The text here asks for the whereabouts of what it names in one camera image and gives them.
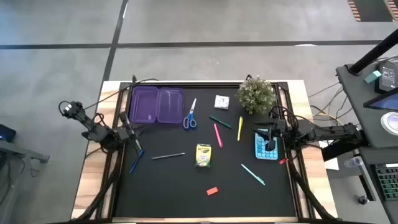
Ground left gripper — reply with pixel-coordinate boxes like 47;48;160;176
111;111;153;152

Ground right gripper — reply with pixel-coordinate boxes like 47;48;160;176
252;118;289;152

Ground yellow highlighter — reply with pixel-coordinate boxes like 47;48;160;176
237;116;244;142

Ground blue pen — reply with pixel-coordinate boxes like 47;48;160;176
129;149;145;175

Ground teal pen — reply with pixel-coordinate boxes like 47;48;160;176
241;164;266;187

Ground gray pencil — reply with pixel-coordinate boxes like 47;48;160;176
150;152;186;161

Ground dark green pen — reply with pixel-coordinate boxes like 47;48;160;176
208;115;233;129

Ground pink pen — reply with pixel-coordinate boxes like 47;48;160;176
213;123;224;149

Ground blue-handled scissors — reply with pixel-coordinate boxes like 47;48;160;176
182;98;198;130

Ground yellow green crayon box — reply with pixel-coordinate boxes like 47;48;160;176
195;143;213;169

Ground light blue calculator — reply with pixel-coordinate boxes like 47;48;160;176
254;128;279;161

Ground purple plastic pencil box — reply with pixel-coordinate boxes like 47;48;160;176
128;86;186;125

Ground potted green plant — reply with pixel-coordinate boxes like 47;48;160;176
235;75;277;115

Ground white paper sheet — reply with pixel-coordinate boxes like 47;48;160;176
318;141;340;171

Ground black table mat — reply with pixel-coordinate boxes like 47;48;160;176
113;86;296;218

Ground clear water bottle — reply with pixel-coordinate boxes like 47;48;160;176
343;156;364;169

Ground dark gray desk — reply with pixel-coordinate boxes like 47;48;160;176
335;62;398;149
357;146;398;224

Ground gray metal desk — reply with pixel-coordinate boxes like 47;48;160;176
0;139;50;224

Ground small teal box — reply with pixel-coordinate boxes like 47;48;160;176
364;70;382;84

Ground tablet with blue screen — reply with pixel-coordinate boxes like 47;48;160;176
363;93;398;111

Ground white round device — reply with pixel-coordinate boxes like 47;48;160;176
381;111;398;136

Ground dark device with blue light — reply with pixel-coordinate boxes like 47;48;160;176
0;124;17;143

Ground black keyboard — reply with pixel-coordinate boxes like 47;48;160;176
374;163;398;202

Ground black pole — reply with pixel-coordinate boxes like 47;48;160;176
348;27;398;75

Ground striped rug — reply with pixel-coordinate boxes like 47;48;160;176
347;0;398;22

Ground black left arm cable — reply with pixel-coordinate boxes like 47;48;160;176
83;74;159;110

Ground black aluminium table frame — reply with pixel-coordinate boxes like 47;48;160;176
73;80;338;224

